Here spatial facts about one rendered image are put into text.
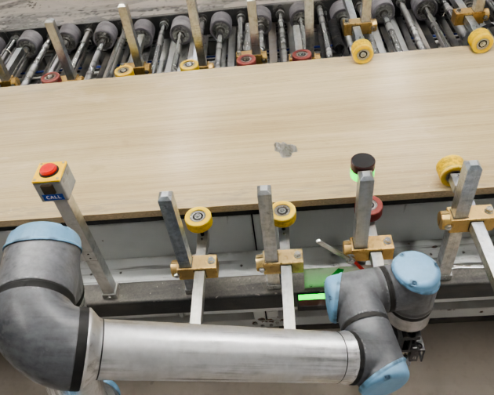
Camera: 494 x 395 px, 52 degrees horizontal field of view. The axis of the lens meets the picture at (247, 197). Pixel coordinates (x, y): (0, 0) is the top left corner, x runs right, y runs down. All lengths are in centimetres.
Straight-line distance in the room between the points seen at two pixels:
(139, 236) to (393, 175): 84
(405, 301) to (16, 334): 66
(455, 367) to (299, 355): 150
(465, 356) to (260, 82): 137
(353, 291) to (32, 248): 56
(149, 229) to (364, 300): 93
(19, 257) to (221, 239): 100
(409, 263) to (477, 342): 138
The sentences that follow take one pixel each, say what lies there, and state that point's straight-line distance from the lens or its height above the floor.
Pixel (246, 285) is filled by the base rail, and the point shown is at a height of 70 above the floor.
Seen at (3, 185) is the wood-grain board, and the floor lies 90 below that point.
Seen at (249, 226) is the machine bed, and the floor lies 75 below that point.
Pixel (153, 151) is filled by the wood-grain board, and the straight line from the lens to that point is 178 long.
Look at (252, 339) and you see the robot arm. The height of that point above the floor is 129.
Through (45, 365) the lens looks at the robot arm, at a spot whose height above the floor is 140.
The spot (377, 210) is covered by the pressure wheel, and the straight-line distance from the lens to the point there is 149.
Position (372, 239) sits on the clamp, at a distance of 147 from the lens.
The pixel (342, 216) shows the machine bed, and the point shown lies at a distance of 166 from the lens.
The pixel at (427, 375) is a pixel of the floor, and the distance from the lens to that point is 225.
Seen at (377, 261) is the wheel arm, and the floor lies 86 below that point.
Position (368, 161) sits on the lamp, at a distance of 129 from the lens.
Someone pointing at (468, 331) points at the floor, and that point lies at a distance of 238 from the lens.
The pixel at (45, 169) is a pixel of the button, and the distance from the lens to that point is 130.
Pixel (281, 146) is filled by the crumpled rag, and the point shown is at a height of 91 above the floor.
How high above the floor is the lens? 199
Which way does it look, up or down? 45 degrees down
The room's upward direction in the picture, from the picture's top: 8 degrees counter-clockwise
